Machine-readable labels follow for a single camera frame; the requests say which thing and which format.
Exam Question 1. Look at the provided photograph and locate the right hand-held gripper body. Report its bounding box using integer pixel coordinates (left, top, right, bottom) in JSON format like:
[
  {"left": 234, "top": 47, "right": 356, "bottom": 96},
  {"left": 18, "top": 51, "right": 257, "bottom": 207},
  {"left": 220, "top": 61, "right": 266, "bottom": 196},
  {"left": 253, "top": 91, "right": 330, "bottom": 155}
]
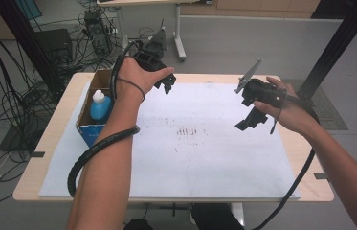
[{"left": 234, "top": 57, "right": 287, "bottom": 108}]

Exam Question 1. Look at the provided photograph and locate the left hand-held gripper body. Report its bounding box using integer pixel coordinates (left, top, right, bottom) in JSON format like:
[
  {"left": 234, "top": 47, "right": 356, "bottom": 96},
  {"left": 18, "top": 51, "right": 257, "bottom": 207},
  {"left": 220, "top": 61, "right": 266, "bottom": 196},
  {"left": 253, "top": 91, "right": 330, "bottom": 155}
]
[{"left": 132, "top": 27, "right": 169, "bottom": 72}]

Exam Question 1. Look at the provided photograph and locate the blue bottle with white cap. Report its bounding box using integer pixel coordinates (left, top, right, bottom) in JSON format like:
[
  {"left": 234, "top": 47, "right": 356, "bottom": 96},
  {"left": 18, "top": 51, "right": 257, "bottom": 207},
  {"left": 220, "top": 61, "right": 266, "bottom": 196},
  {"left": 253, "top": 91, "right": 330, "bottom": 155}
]
[{"left": 89, "top": 89, "right": 113, "bottom": 125}]

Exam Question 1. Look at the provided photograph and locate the blue cardboard box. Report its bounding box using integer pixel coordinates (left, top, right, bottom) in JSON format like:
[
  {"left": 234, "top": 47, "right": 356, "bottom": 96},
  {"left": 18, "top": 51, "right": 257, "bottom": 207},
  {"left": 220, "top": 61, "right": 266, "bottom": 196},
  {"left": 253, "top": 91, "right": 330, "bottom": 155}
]
[{"left": 76, "top": 69, "right": 120, "bottom": 148}]

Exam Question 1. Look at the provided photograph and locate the person's left hand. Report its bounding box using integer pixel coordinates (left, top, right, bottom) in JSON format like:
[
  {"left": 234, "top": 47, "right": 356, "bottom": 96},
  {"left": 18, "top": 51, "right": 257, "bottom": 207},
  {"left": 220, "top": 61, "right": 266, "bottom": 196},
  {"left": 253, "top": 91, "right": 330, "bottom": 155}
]
[{"left": 114, "top": 57, "right": 175, "bottom": 105}]

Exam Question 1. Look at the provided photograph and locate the person's right hand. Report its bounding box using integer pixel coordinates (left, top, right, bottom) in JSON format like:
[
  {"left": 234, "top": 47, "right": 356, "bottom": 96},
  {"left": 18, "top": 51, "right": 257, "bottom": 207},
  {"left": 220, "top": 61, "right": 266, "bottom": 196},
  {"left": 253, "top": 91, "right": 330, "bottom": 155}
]
[{"left": 253, "top": 76, "right": 320, "bottom": 137}]

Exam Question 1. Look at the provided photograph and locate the white desk with legs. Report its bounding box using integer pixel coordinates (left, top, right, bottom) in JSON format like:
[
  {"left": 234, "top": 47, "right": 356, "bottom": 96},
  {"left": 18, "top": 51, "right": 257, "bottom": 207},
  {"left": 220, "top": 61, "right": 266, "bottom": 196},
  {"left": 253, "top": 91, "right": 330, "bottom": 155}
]
[{"left": 96, "top": 0, "right": 213, "bottom": 65}]

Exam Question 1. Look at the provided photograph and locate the black computer tower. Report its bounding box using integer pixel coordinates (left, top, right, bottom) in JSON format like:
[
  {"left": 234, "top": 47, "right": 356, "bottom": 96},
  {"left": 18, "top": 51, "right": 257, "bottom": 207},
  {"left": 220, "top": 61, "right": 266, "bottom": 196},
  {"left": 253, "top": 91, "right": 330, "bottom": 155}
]
[{"left": 83, "top": 9, "right": 113, "bottom": 56}]

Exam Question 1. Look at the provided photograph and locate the white paper mat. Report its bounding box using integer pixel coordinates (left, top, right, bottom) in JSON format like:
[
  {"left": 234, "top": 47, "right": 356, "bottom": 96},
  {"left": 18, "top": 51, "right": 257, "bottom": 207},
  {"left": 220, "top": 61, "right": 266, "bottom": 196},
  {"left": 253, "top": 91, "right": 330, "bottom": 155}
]
[{"left": 38, "top": 80, "right": 301, "bottom": 199}]

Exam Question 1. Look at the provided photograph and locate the wooden cabinet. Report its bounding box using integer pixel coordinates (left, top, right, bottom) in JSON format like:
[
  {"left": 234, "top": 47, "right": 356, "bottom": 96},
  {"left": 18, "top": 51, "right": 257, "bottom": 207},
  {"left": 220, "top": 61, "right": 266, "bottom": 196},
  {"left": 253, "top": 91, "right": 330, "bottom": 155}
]
[{"left": 180, "top": 0, "right": 321, "bottom": 19}]

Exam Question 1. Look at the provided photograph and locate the white table leg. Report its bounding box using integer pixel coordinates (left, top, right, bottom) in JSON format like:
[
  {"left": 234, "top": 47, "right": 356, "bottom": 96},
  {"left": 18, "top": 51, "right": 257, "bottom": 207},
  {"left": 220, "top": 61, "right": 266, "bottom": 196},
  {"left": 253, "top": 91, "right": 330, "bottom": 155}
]
[{"left": 229, "top": 202, "right": 246, "bottom": 226}]

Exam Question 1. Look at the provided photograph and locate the black equipment box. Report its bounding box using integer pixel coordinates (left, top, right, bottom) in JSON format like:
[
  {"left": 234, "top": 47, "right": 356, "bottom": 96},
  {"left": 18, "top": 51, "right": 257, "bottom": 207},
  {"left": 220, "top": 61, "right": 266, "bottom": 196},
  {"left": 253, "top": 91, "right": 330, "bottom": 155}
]
[{"left": 33, "top": 28, "right": 74, "bottom": 65}]

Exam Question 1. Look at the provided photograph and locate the person's dark trouser leg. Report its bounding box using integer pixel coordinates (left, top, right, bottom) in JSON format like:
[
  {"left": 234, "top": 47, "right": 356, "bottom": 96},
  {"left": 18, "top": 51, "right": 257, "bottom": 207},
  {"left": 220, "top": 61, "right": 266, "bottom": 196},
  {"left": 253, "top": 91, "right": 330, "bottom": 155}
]
[
  {"left": 123, "top": 218, "right": 155, "bottom": 230},
  {"left": 190, "top": 203, "right": 244, "bottom": 230}
]

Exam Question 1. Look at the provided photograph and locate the black floor plate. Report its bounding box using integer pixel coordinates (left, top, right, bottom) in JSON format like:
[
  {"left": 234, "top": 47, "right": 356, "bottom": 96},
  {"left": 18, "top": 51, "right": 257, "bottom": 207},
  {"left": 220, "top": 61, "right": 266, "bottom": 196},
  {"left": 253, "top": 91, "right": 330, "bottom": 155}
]
[{"left": 0, "top": 121, "right": 50, "bottom": 152}]

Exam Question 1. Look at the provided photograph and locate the black wrist strap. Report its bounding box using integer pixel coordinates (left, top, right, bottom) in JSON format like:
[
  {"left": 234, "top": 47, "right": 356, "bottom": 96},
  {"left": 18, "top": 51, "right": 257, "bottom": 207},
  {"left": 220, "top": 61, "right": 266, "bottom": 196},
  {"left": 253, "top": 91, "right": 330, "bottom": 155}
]
[
  {"left": 270, "top": 90, "right": 287, "bottom": 135},
  {"left": 117, "top": 78, "right": 146, "bottom": 102}
]

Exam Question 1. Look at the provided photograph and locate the black corrugated right gripper cable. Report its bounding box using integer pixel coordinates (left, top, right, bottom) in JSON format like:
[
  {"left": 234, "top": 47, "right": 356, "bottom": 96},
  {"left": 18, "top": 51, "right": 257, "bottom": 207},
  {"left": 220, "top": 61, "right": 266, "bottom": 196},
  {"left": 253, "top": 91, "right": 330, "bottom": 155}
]
[{"left": 251, "top": 94, "right": 322, "bottom": 230}]

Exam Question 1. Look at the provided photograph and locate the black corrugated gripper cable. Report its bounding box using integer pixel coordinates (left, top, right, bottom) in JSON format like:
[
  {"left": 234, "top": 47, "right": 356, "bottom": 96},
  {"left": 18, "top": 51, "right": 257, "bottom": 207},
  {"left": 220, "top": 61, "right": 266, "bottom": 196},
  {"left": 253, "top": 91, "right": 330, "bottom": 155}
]
[
  {"left": 251, "top": 94, "right": 322, "bottom": 230},
  {"left": 66, "top": 40, "right": 142, "bottom": 198}
]

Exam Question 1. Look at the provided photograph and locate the black corrugated left gripper cable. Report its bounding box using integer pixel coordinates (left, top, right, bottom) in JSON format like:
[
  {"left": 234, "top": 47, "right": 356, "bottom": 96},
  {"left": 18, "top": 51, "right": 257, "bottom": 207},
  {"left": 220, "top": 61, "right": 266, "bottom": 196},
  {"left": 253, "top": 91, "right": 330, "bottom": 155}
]
[{"left": 66, "top": 40, "right": 142, "bottom": 198}]

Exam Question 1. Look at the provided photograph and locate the black metal frame post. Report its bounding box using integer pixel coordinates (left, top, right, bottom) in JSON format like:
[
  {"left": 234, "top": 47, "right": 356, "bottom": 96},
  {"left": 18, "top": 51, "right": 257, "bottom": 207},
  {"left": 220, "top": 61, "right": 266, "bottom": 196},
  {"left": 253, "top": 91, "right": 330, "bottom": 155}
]
[
  {"left": 295, "top": 0, "right": 357, "bottom": 106},
  {"left": 0, "top": 0, "right": 62, "bottom": 94}
]

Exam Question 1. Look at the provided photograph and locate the tangle of black floor cables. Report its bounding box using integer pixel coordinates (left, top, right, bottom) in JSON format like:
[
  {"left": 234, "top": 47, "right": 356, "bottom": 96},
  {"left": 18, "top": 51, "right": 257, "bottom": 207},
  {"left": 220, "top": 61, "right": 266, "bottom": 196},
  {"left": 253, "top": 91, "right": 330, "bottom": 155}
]
[{"left": 0, "top": 0, "right": 123, "bottom": 207}]

